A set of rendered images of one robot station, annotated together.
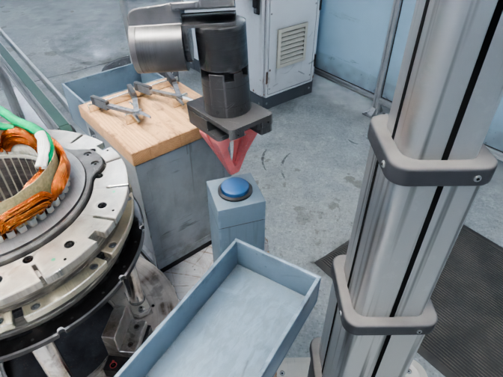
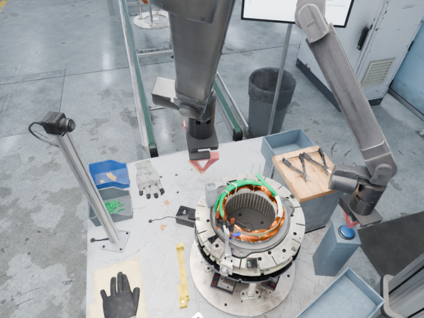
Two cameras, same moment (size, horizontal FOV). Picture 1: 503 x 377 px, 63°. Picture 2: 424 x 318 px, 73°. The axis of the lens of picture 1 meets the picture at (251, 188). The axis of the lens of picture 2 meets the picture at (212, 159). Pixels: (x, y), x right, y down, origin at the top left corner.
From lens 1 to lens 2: 0.49 m
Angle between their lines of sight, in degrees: 18
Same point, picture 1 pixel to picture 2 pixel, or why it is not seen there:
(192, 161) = (322, 200)
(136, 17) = (338, 173)
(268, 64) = not seen: hidden behind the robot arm
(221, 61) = (369, 199)
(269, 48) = (359, 73)
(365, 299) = (397, 306)
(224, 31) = (376, 191)
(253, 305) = (349, 297)
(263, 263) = (358, 281)
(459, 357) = not seen: outside the picture
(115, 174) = (299, 216)
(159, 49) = (344, 188)
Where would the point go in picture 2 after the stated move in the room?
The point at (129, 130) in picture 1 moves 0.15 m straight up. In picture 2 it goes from (298, 182) to (309, 151)
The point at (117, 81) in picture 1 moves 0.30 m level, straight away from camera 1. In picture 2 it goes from (287, 136) to (279, 93)
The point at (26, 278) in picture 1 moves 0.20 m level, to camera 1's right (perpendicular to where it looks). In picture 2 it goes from (270, 262) to (351, 292)
